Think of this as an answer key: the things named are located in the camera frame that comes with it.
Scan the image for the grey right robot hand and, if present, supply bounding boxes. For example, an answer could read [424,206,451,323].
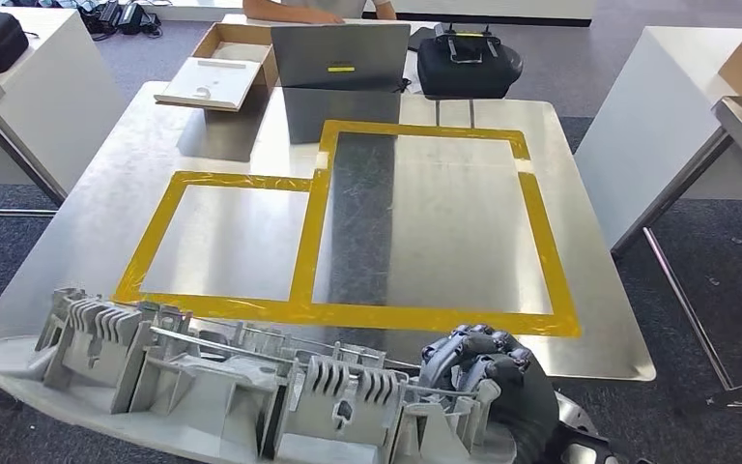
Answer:
[418,323,561,464]

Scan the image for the silver wheel hubcap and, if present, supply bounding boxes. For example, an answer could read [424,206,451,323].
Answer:
[0,286,520,464]

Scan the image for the black zip carry case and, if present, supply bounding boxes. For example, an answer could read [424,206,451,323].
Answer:
[416,35,525,101]

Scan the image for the black remote controller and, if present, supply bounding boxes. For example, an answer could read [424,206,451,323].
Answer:
[433,23,503,66]

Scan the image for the black flat pad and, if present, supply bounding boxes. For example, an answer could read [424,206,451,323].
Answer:
[407,26,437,52]

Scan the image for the grey laptop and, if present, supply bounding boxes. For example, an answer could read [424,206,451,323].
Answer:
[270,23,412,91]

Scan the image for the open brown cardboard box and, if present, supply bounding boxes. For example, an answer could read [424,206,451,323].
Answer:
[191,22,281,94]

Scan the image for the person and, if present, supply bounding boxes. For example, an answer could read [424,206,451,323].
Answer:
[243,0,398,25]

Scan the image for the black battery charger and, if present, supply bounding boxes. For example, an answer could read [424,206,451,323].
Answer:
[114,0,162,37]
[79,0,122,33]

